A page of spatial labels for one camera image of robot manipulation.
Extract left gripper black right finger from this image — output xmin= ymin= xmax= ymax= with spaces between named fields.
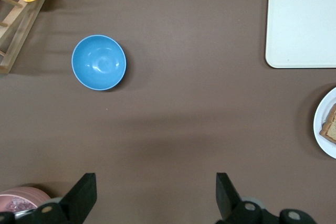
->
xmin=216 ymin=173 xmax=263 ymax=224

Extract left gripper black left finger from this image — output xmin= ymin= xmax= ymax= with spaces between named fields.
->
xmin=31 ymin=173 xmax=97 ymax=224

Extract white round plate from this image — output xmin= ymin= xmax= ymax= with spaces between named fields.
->
xmin=313 ymin=87 xmax=336 ymax=159

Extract pink bowl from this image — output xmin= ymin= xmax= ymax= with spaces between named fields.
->
xmin=0 ymin=186 xmax=53 ymax=217

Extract metal spoon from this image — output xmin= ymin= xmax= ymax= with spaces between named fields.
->
xmin=12 ymin=208 xmax=40 ymax=219

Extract clear ice cube pieces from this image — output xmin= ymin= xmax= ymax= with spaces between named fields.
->
xmin=6 ymin=196 xmax=37 ymax=213

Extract brown bread slice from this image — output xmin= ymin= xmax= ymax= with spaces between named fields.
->
xmin=319 ymin=102 xmax=336 ymax=145

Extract blue bowl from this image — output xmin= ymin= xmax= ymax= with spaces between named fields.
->
xmin=71 ymin=34 xmax=127 ymax=91

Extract wooden mug rack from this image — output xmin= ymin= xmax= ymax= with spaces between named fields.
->
xmin=0 ymin=0 xmax=60 ymax=74

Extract cream bear print tray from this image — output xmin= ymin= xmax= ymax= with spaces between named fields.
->
xmin=265 ymin=0 xmax=336 ymax=69

